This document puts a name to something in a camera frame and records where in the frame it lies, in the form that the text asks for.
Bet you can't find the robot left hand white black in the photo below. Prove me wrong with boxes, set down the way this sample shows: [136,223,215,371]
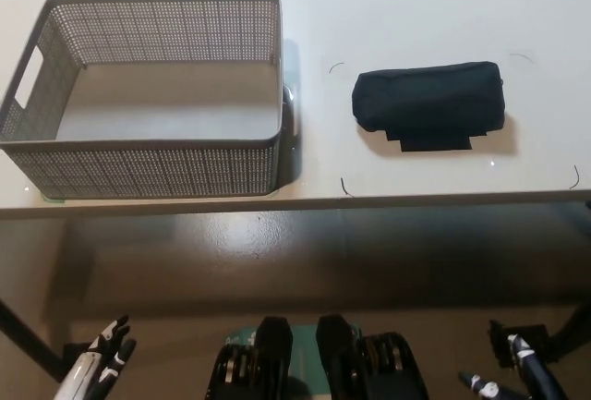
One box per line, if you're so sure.
[54,314,139,400]

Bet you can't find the black fabric pencil case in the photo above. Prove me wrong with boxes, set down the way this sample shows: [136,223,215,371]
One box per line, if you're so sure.
[351,60,507,137]

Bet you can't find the black metal table leg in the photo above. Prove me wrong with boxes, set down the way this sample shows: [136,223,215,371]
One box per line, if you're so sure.
[0,297,65,383]
[555,296,591,365]

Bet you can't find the grey perforated plastic basket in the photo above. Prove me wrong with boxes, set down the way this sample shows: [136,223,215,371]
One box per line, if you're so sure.
[0,0,284,200]

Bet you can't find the robot right black body block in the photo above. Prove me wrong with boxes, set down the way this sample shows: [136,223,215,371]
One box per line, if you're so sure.
[316,314,434,400]

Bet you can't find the black tape patch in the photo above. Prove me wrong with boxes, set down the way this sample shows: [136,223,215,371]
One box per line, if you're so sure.
[384,127,489,153]

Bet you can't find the robot left black body block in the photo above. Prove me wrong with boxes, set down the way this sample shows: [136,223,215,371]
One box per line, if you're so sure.
[205,315,295,400]

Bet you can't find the robot right hand white black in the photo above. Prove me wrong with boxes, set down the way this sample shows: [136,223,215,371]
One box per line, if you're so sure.
[458,320,572,400]

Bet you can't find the robot black body block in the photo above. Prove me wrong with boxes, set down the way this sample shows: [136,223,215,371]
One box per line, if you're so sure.
[205,315,295,400]
[316,314,434,400]

